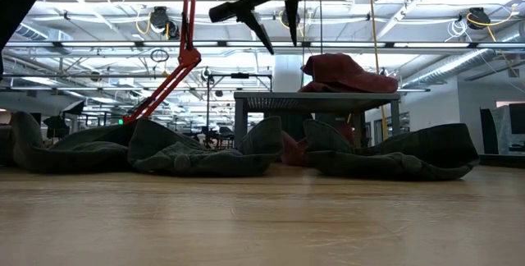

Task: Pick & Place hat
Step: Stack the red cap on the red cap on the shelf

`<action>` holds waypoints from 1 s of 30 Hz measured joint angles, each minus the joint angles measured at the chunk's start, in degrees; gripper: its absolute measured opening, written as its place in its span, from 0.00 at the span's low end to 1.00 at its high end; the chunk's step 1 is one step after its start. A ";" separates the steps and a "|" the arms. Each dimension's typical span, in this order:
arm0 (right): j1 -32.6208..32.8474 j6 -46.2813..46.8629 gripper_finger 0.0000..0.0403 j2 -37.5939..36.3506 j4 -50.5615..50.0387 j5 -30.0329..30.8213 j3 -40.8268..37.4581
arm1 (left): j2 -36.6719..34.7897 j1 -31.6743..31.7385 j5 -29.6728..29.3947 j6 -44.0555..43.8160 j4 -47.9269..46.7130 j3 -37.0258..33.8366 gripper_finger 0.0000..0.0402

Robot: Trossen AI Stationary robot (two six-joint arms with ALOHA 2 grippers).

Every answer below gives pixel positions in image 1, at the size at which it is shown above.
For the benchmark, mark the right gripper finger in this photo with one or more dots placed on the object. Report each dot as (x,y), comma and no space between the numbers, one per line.
(256,24)
(294,11)

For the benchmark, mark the silver ceiling duct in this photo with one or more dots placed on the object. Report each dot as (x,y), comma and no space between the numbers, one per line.
(459,67)

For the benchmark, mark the red desk lamp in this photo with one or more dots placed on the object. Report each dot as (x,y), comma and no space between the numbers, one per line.
(188,56)

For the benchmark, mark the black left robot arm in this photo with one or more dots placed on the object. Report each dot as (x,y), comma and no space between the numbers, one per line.
(20,3)

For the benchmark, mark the black aluminium table frame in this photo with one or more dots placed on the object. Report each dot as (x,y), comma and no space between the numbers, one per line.
(504,160)

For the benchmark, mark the black background gantry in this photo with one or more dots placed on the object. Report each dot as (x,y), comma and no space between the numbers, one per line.
(240,75)

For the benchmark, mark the black background equipment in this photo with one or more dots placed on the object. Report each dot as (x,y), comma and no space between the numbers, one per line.
(55,126)

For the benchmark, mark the dark grey bucket hat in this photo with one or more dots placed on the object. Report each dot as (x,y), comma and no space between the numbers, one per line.
(389,163)
(74,155)
(205,163)

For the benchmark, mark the grey perforated metal shelf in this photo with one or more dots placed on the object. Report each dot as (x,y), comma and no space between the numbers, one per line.
(311,102)

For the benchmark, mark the black background panel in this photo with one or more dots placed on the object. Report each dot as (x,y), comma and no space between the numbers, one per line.
(489,130)

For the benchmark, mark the black background monitor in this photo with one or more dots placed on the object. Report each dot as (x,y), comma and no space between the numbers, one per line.
(517,118)

